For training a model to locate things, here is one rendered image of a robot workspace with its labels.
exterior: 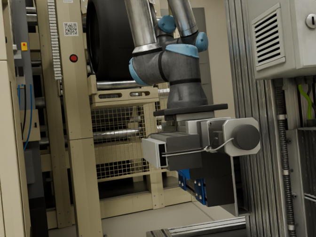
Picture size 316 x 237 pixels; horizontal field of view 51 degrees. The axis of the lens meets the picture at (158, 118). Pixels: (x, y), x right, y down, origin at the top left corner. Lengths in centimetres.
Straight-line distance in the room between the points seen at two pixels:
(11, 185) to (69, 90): 92
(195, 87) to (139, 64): 23
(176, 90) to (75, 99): 82
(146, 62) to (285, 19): 61
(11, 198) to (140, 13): 75
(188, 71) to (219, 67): 650
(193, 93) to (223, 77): 652
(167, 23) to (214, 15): 653
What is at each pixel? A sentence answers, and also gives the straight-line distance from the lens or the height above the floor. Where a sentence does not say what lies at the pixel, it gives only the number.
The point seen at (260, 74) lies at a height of 77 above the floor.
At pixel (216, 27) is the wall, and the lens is 785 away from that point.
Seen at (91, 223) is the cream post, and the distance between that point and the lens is 194.
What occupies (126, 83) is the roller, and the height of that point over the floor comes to 90.
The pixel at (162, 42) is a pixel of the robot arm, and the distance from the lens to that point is 139.
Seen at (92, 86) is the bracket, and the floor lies 89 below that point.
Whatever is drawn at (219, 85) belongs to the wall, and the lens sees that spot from 762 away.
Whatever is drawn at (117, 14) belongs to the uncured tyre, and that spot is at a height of 124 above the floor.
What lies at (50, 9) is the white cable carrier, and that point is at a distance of 197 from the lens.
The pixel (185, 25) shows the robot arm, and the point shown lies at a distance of 130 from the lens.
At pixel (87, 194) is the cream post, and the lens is 190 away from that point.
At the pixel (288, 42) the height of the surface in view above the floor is 82.
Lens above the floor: 69
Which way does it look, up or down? level
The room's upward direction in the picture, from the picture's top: 6 degrees counter-clockwise
